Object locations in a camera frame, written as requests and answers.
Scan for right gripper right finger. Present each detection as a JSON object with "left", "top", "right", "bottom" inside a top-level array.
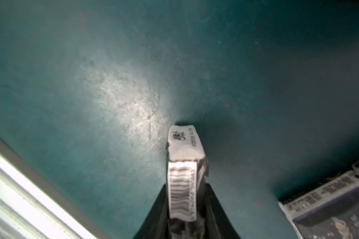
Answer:
[{"left": 204, "top": 183, "right": 240, "bottom": 239}]

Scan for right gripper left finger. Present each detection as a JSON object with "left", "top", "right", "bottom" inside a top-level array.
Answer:
[{"left": 134, "top": 184, "right": 171, "bottom": 239}]

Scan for black Face pack barcode side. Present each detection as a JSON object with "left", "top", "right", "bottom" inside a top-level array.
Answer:
[{"left": 167, "top": 125, "right": 207, "bottom": 239}]

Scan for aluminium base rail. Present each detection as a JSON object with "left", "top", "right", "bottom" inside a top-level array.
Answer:
[{"left": 0, "top": 139, "right": 108, "bottom": 239}]

